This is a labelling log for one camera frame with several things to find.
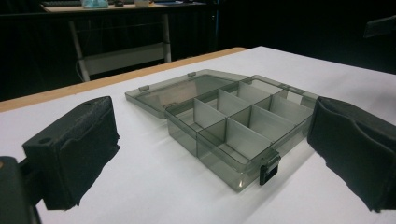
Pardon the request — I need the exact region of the grey transparent compartment box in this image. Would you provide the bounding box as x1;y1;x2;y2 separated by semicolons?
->
124;68;319;193

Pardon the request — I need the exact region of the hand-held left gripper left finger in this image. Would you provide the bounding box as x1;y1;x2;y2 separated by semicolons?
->
21;95;121;211

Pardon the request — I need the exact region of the dark monitor edge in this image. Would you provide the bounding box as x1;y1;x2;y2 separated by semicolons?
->
362;14;396;39

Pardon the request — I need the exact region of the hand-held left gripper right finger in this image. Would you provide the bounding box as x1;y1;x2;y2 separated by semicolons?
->
306;95;396;214

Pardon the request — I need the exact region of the white-legged wooden desk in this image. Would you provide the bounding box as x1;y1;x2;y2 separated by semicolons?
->
40;0;206;83

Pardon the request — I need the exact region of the light blue plastic bag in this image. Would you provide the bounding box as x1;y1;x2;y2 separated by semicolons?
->
81;0;109;9

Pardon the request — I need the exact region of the black keyboard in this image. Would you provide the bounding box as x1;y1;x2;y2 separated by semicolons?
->
41;0;82;8

